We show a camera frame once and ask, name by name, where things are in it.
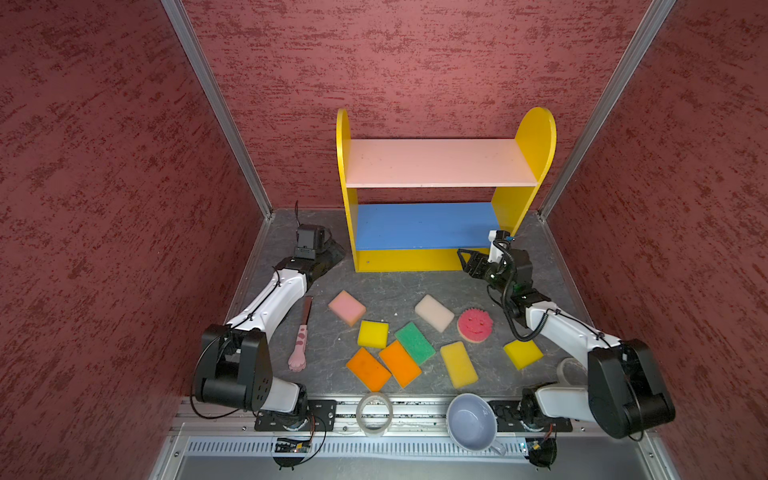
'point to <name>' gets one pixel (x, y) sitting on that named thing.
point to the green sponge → (411, 338)
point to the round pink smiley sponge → (475, 325)
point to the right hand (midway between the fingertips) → (461, 257)
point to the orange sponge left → (373, 373)
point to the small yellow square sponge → (373, 334)
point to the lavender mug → (472, 424)
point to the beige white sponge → (434, 312)
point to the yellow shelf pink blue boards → (413, 204)
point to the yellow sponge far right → (523, 353)
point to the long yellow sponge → (458, 364)
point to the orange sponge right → (400, 363)
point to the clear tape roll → (366, 429)
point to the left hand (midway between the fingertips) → (340, 256)
